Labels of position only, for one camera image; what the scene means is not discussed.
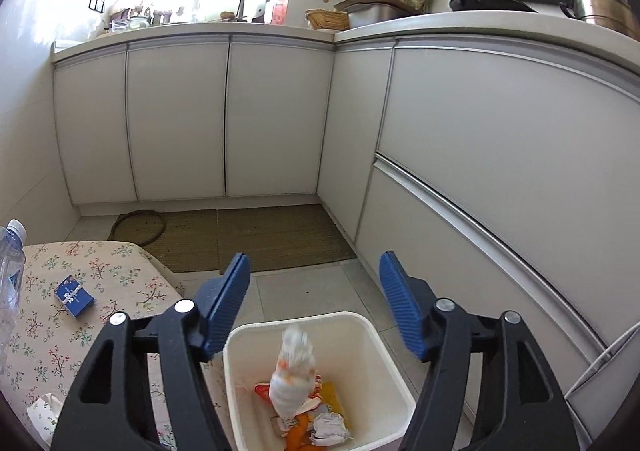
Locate white paper ball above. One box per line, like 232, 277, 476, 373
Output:
309, 412, 349, 447

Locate round woven floor mat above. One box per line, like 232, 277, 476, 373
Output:
110, 209, 165, 245

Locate white orange plastic wrapper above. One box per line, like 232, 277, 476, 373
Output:
269, 323, 322, 426

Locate white plastic trash bin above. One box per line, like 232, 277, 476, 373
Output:
223, 311, 417, 451

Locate small blue card box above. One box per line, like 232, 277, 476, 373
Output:
53, 274, 96, 320

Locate cluster of glass jars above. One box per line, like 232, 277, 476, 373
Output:
107, 1, 198, 34

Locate brown floor mat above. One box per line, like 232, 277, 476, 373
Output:
217, 203, 357, 272

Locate clear plastic water bottle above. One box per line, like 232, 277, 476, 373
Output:
0, 219, 27, 374

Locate wicker basket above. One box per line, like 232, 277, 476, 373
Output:
304, 8, 350, 30

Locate white kitchen cabinets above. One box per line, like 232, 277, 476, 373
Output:
51, 25, 640, 439

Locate steel rectangular tray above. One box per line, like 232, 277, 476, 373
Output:
345, 1, 417, 30

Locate stainless steel pot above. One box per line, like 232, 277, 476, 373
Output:
554, 0, 637, 40

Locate table with floral tablecloth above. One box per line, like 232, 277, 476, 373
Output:
0, 240, 223, 451

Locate brown wooden cutting board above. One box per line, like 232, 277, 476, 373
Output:
333, 0, 402, 12

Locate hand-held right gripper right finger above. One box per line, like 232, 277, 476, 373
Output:
378, 251, 582, 451

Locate small green floor mat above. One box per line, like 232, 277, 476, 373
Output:
149, 209, 221, 274

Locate orange snack packet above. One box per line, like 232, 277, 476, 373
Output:
284, 411, 315, 451

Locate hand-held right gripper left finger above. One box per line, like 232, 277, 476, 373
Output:
50, 252, 251, 451

